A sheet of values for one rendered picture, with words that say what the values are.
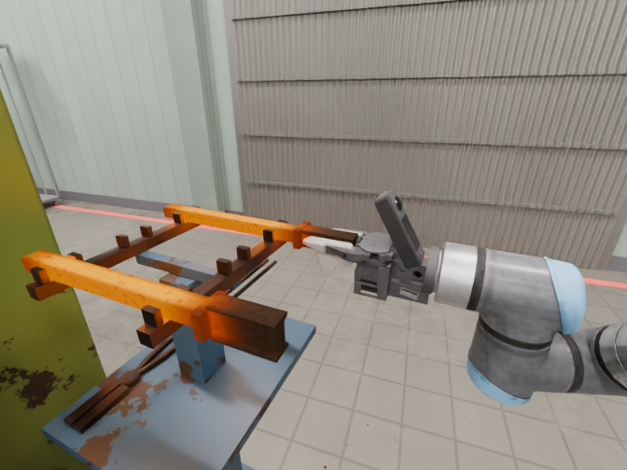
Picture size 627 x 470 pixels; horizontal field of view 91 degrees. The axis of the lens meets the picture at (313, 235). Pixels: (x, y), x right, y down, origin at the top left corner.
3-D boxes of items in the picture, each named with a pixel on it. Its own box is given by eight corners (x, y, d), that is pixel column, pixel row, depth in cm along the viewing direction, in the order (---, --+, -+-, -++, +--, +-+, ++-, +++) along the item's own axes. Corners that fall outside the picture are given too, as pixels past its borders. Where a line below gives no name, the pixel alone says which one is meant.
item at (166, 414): (315, 332, 72) (315, 325, 71) (187, 534, 38) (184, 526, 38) (214, 300, 83) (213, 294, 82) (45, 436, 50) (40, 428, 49)
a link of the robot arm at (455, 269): (478, 264, 38) (476, 235, 46) (436, 256, 40) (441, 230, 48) (464, 322, 42) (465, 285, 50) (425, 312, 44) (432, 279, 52)
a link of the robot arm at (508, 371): (560, 414, 44) (592, 347, 39) (476, 409, 45) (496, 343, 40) (523, 363, 52) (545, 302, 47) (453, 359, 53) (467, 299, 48)
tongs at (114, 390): (266, 260, 100) (266, 257, 99) (277, 263, 98) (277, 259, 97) (65, 423, 49) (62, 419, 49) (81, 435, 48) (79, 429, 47)
